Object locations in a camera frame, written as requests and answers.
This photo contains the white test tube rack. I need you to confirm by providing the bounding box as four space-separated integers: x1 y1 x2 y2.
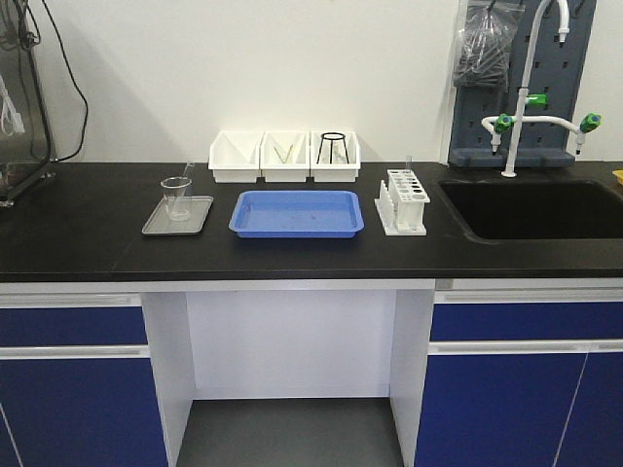
375 169 430 235

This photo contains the grey-blue pegboard drying rack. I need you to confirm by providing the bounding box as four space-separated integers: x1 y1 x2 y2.
448 1 596 168

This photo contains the blue plastic tray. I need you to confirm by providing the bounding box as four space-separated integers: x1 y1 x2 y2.
229 190 364 238

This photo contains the clear glass flask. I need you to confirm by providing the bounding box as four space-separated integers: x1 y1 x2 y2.
322 142 348 164

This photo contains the right white storage bin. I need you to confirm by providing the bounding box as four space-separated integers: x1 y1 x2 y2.
311 130 361 182

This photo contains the white storage bin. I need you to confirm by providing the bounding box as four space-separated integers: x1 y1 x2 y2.
311 130 361 182
208 130 264 183
260 131 311 183

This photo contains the middle white storage bin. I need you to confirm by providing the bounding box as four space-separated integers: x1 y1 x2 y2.
260 131 311 183

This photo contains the left white storage bin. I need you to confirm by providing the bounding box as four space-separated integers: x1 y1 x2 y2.
208 130 264 183

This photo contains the clear glass beaker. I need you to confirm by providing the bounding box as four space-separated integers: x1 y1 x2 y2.
161 176 192 221

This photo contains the grey metal tray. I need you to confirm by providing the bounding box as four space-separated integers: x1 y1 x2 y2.
141 196 213 235

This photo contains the black sink basin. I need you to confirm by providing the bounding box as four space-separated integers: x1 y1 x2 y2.
440 181 622 240

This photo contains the right blue drawer front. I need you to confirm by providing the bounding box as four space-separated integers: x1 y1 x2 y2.
430 302 622 341

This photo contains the blue drawer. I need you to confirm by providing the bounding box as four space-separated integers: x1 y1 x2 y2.
1 306 147 347
430 302 622 341

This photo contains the white lab faucet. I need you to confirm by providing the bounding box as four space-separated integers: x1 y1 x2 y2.
481 1 602 178

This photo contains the left blue drawer front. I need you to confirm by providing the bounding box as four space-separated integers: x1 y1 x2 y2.
1 306 147 347

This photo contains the plastic bag of pegs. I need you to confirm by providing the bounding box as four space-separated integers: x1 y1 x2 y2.
453 1 525 89

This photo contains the right blue cabinet door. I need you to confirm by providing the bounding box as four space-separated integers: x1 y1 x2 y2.
415 353 622 466

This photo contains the blue cabinet door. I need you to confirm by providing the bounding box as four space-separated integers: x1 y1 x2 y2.
1 359 168 466
415 353 622 466

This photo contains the yellow object at edge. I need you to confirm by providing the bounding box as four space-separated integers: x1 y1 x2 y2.
612 169 623 185

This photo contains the left blue cabinet door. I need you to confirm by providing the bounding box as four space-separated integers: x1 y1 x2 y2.
1 359 168 466

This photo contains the black wire tripod stand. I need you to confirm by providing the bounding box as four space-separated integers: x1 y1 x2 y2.
316 131 349 164

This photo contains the black hanging cable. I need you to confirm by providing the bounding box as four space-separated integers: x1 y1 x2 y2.
42 0 90 162

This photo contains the clear enclosure with frame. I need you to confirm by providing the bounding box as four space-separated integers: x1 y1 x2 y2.
1 1 55 207

